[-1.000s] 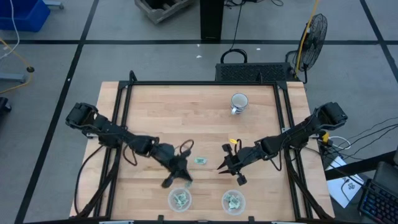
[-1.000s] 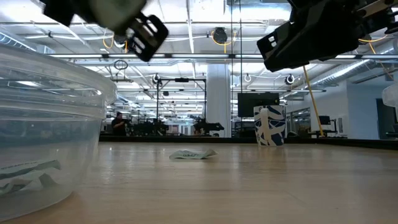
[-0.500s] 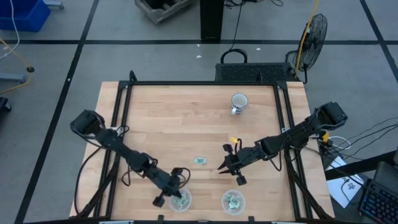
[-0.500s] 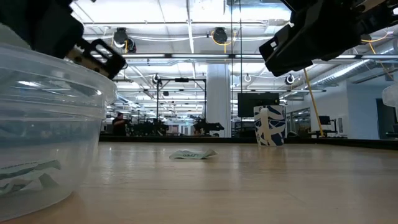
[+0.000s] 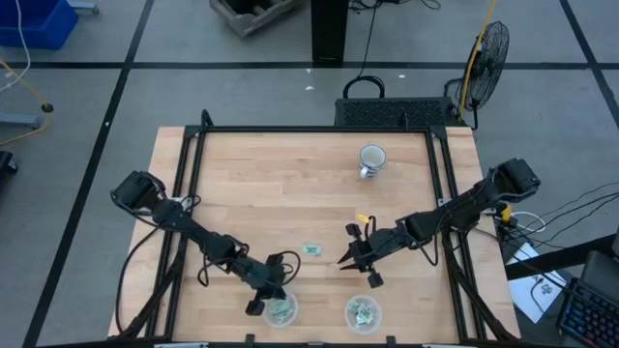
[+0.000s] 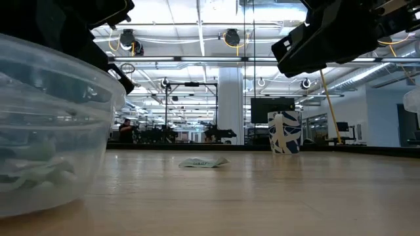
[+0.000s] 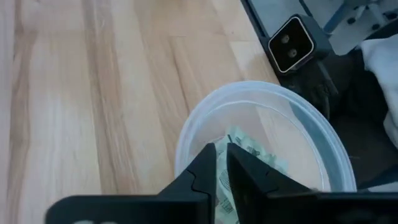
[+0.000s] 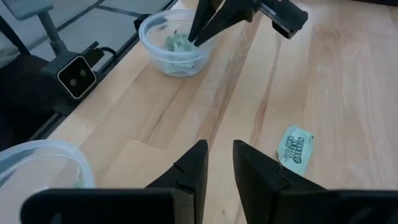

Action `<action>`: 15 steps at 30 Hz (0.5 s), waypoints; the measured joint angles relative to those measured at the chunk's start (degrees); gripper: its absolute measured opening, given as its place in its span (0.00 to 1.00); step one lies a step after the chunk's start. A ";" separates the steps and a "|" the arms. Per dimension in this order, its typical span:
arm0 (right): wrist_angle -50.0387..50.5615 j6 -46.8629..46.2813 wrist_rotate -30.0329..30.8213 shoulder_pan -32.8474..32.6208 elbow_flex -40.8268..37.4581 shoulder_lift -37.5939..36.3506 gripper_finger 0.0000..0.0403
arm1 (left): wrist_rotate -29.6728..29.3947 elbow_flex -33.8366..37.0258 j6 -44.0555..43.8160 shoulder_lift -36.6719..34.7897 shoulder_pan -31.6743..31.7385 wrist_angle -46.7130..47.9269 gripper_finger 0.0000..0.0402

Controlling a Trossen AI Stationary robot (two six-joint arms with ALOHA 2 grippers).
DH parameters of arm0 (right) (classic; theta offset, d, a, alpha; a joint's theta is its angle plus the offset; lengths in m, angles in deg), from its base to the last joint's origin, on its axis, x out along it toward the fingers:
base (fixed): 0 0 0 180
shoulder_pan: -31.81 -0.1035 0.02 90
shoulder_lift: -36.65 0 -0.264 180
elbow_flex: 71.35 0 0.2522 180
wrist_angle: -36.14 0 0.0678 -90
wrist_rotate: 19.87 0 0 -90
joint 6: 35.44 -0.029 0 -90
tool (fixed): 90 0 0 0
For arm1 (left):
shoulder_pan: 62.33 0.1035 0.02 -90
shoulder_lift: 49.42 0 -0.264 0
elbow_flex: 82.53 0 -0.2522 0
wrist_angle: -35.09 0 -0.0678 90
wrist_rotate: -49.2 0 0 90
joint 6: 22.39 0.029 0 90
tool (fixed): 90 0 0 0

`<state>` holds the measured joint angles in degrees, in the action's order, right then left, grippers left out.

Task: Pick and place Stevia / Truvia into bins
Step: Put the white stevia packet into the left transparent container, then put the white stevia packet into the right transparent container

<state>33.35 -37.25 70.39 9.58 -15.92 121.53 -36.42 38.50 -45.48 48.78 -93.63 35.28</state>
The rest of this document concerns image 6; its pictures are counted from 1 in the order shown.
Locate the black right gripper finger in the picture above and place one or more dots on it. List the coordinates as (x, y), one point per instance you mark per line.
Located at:
(302, 52)

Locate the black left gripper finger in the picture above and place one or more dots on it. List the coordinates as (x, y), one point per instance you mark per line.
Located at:
(123, 80)

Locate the clear plastic bin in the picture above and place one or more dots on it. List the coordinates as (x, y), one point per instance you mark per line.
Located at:
(52, 131)

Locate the white packet with black print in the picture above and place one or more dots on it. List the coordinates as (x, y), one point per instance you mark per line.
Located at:
(36, 177)

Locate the black background robot arm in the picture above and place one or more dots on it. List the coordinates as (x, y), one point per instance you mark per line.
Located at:
(220, 133)

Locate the thin black vertical pole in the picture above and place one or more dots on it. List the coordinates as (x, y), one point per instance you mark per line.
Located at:
(254, 32)
(244, 32)

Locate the person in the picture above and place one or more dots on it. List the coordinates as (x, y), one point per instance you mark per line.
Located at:
(125, 132)

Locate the dark background workstation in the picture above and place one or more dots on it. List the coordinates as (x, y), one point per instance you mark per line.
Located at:
(157, 135)

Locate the black monitor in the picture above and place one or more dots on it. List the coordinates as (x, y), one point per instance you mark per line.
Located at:
(262, 109)

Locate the blue and white patterned cup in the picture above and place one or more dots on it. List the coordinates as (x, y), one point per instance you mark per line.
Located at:
(285, 134)

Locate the black office chair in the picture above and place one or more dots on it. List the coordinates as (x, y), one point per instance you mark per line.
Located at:
(344, 127)

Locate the white building column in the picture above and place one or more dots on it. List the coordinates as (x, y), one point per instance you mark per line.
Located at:
(230, 105)

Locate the long ceiling light bar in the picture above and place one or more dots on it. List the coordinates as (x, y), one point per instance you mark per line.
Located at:
(210, 59)

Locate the translucent plastic container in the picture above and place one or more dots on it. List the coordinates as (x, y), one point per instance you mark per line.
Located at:
(412, 100)

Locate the dark door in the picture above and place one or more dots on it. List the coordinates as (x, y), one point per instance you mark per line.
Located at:
(408, 126)

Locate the white packet with green print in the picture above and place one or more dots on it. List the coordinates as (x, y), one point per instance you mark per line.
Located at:
(203, 162)

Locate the silver ceiling duct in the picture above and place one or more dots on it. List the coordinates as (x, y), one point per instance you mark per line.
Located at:
(361, 77)

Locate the black metal frame rig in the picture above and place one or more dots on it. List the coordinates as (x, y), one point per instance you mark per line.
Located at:
(192, 84)

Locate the black table edge rail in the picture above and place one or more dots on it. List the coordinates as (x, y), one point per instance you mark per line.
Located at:
(229, 147)

